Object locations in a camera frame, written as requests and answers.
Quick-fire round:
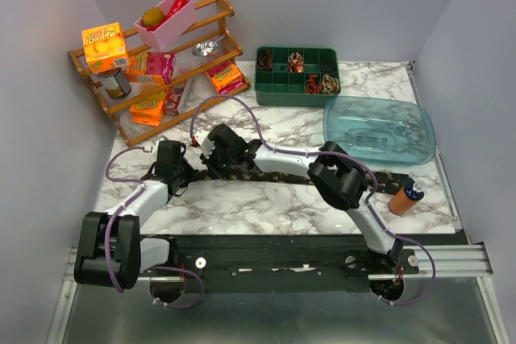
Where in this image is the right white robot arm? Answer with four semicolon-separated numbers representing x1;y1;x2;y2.
193;124;403;273

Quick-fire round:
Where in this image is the wooden tiered rack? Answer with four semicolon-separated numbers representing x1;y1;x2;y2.
67;0;251;147

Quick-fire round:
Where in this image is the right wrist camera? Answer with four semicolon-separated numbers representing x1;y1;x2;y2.
193;131;215;158

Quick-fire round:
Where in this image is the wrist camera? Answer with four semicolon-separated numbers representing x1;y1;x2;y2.
144;135;169;154
193;131;215;158

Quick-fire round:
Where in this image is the metal spoon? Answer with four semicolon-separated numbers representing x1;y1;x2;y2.
191;35;225;58

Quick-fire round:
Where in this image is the rolled tan patterned tie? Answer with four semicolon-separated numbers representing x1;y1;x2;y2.
321;74;340;95

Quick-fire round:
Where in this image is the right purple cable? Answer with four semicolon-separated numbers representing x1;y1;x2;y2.
189;95;438;307

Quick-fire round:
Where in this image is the rolled red patterned tie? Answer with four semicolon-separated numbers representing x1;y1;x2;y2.
288;52;305;73

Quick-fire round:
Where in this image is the rolled dark orange tie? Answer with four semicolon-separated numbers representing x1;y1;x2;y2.
256;49;273;72

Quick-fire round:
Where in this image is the aluminium rail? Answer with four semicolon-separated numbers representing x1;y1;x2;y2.
64;244;493;282

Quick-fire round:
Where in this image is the red white small box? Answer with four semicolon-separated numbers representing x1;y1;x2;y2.
163;80;191;116

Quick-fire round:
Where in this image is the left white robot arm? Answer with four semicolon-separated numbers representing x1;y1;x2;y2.
73;140;197;292

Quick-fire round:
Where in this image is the black leaf patterned tie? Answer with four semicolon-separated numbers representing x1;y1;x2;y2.
190;170;415;195

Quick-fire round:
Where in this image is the red chili pepper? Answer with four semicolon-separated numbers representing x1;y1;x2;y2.
146;0;189;31

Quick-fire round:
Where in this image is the orange scrub daddy box top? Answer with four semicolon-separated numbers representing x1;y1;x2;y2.
81;23;129;74

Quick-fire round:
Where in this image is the purple cable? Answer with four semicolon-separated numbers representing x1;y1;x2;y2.
189;95;438;307
103;145;206;309

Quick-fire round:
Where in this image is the green divided organizer tray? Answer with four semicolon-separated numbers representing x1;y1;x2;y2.
255;47;341;107

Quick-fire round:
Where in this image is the brown round fruit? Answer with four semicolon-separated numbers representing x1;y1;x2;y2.
141;7;165;29

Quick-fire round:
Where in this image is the pink scrub sponge box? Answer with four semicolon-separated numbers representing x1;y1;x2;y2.
125;51;176;85

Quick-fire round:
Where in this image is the orange sponge box right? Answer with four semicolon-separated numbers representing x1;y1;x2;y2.
205;60;243;94

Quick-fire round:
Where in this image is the rolled orange black tie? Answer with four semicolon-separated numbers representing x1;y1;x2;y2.
305;74;321;94

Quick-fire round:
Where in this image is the dark glass jar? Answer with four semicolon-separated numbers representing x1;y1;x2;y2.
97;68;131;100

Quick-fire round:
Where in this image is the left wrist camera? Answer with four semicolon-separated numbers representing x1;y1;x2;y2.
144;135;169;154

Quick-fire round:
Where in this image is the pink plastic bin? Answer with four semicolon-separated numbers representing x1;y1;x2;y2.
134;0;198;52

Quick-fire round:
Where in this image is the orange sponge box bottom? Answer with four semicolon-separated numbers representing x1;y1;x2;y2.
130;90;167;126

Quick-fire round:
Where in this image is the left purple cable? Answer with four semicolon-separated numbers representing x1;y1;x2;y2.
103;145;206;309

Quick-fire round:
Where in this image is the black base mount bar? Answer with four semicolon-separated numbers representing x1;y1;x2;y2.
132;233;420;294

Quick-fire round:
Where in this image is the orange bottle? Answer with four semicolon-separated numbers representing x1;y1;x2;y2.
388;181;425;215

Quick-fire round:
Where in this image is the teal plastic tub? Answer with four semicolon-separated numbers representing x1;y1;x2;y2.
323;96;436;166

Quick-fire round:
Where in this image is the orange sponge box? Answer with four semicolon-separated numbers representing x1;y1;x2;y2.
205;60;243;94
130;90;167;126

